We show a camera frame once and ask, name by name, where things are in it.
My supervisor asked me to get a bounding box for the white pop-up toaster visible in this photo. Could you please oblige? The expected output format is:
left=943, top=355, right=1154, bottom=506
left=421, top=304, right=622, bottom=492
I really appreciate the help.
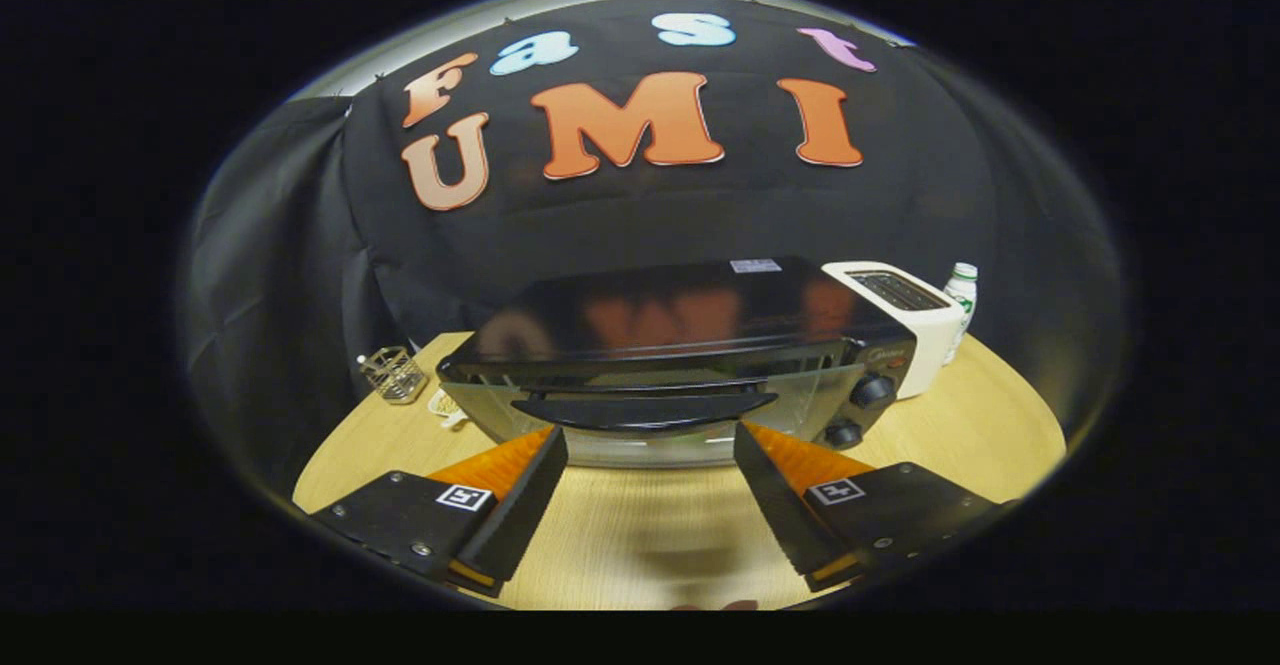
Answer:
left=821, top=261, right=967, bottom=401

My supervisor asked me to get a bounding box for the white bottle green label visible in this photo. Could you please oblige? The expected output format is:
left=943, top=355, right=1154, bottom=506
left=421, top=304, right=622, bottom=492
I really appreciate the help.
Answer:
left=943, top=262, right=980, bottom=366

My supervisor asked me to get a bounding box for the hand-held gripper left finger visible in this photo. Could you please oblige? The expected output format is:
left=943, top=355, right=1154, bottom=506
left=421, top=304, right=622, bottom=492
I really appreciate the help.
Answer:
left=310, top=425, right=569, bottom=601

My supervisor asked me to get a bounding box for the small white dish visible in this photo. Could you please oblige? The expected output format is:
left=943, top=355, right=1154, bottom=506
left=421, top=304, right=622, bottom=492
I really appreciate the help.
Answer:
left=427, top=388, right=471, bottom=431

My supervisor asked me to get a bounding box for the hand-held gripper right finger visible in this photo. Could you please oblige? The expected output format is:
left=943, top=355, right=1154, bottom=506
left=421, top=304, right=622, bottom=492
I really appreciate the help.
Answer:
left=733, top=422, right=1001, bottom=594

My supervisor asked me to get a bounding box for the wire mesh holder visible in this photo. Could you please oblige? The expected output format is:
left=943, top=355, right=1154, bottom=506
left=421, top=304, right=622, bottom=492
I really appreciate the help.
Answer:
left=357, top=345, right=429, bottom=405

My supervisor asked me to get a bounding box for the black toaster oven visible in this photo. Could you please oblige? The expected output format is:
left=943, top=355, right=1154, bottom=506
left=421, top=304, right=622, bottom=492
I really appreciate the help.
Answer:
left=437, top=255, right=919, bottom=469

